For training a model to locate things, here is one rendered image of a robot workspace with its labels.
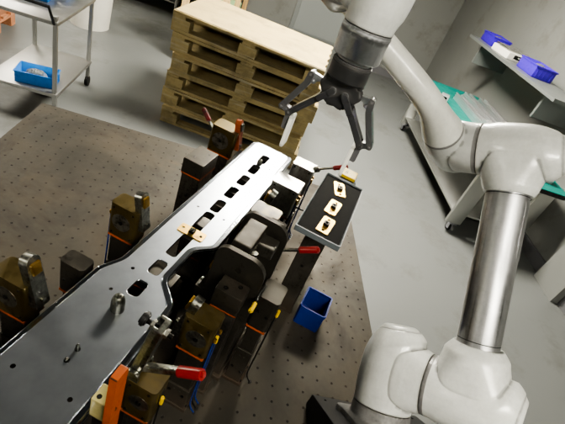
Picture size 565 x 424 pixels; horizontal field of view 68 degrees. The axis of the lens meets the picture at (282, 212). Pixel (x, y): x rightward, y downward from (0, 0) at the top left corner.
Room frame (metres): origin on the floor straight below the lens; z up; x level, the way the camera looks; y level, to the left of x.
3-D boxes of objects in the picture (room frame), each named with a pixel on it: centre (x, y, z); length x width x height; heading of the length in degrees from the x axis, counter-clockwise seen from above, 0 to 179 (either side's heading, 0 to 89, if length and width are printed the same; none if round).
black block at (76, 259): (0.69, 0.44, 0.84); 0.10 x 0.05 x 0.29; 83
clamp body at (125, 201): (0.89, 0.42, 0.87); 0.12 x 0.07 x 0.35; 83
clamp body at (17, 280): (0.55, 0.49, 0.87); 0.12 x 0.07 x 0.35; 83
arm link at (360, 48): (0.79, -0.01, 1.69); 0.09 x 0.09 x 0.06
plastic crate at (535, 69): (4.67, -1.73, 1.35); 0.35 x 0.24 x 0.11; 13
